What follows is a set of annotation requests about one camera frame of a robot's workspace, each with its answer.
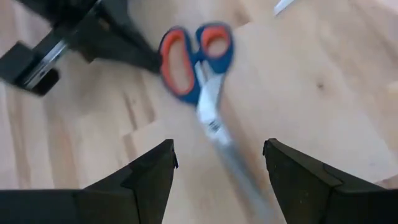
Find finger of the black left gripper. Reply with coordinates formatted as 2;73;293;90
68;0;161;74

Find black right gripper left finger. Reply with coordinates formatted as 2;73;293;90
0;139;179;224

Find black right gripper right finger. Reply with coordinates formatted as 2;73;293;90
262;138;398;224

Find blue orange handled scissors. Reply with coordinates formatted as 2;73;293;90
157;21;274;224

